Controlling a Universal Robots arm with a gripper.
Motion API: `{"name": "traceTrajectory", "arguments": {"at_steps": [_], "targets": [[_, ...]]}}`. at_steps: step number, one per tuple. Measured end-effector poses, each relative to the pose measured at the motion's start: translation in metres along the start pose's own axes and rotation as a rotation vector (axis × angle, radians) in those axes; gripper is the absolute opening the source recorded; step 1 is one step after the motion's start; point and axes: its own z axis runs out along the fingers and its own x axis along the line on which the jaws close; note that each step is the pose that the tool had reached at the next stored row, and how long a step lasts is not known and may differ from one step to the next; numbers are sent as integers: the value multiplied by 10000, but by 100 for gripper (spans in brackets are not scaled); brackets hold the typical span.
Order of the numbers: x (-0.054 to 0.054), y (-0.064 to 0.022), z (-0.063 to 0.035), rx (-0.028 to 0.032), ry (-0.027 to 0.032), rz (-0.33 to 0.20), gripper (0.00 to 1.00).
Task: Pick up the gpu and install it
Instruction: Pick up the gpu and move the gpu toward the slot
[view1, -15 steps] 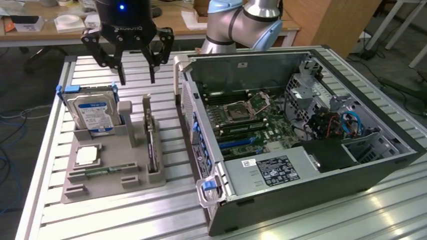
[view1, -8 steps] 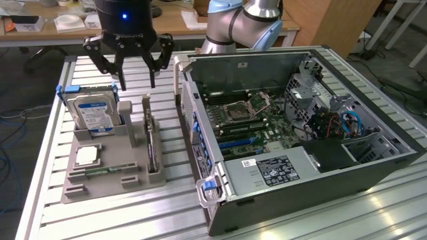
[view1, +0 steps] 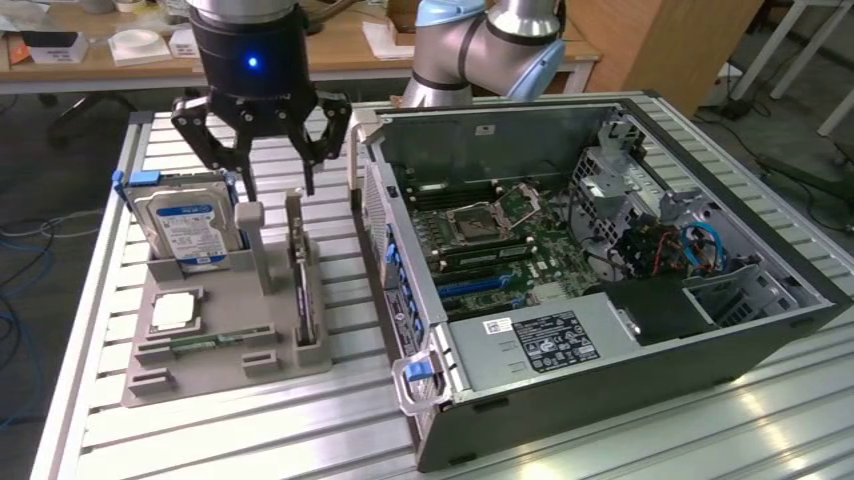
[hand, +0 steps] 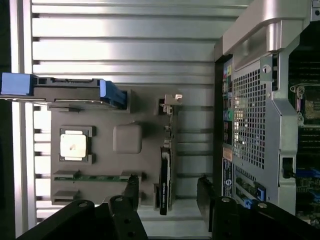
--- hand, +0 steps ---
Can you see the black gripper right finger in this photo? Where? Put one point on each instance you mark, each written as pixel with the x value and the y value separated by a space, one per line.
pixel 230 220

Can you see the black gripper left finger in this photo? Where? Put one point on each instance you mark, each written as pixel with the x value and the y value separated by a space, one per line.
pixel 120 220

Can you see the blue slot retention clip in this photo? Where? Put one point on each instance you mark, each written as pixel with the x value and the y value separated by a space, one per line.
pixel 248 203

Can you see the green RAM stick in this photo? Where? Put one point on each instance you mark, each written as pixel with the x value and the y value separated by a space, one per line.
pixel 100 178

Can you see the grey parts rack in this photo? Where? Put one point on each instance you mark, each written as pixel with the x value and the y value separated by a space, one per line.
pixel 117 165

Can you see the silver CPU chip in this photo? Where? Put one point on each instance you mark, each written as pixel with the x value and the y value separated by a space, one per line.
pixel 73 145

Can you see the blue expansion slot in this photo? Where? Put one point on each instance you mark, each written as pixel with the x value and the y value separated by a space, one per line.
pixel 310 173

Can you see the open PC case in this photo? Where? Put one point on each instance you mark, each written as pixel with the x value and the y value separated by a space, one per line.
pixel 252 112

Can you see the green motherboard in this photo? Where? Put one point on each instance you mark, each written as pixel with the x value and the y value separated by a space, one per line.
pixel 308 140

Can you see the hard disk with blue caddy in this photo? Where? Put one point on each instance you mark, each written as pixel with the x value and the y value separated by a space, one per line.
pixel 70 91

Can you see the CPU socket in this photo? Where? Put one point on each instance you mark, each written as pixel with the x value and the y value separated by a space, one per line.
pixel 310 105

